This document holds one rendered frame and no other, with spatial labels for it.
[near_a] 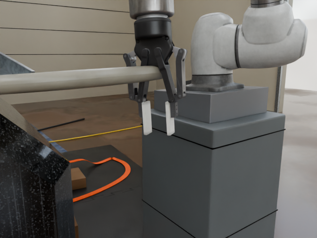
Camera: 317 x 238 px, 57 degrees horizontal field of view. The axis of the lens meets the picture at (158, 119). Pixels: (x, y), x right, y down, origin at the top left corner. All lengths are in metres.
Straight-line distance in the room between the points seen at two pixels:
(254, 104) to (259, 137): 0.13
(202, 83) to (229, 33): 0.19
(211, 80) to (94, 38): 6.21
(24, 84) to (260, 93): 0.87
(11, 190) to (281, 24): 1.00
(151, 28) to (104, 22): 6.76
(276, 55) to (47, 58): 6.06
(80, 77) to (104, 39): 6.82
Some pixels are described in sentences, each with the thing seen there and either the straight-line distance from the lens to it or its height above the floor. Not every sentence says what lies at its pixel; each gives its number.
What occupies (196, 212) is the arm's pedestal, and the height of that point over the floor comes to 0.50.
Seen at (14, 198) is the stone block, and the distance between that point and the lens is 1.09.
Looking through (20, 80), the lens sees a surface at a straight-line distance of 0.49.
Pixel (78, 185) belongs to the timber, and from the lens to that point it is 2.36.
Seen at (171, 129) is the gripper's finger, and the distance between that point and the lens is 0.61.
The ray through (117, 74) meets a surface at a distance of 0.50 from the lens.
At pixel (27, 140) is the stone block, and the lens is 1.10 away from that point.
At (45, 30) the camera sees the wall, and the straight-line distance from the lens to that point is 6.82.
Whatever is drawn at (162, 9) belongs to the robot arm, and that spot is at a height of 1.10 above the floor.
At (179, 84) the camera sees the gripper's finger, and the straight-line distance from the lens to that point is 0.59.
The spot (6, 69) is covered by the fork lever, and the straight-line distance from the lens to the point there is 1.05.
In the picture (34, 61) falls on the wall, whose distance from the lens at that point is 6.73.
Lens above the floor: 1.03
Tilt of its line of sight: 13 degrees down
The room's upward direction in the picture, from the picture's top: straight up
